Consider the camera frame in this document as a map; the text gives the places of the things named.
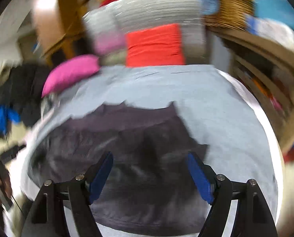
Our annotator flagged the wicker basket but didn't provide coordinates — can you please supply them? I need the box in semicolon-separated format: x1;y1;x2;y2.
203;0;254;31

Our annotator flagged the grey bed sheet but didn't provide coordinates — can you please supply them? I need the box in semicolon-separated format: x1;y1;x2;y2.
3;64;285;237

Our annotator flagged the dark plaid jacket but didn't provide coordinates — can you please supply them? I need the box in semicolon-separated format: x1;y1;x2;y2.
29;104;207;236

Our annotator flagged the wooden shelf unit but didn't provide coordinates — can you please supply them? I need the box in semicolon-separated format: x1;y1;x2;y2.
208;27;294;154

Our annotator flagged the wooden cabinet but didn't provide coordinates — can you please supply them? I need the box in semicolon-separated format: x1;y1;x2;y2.
32;0;92;68

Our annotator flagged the magenta pillow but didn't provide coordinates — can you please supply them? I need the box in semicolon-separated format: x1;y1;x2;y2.
41;55;100;97

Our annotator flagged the blue cloth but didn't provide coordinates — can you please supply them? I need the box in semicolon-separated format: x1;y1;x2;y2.
0;105;21;135

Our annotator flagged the black clothing pile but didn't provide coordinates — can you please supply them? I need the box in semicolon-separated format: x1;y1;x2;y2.
0;62;50;139

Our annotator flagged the red-orange pillow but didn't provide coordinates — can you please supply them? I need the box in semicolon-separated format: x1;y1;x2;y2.
126;24;185;68

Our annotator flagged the silver foil insulation mat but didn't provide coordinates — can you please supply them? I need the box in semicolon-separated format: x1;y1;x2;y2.
83;0;208;66

